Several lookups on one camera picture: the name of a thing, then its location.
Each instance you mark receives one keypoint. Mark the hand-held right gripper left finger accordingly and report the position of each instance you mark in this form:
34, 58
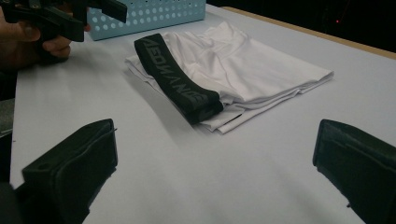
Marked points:
71, 165

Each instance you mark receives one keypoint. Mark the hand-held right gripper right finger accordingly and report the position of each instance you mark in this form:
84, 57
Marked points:
358, 165

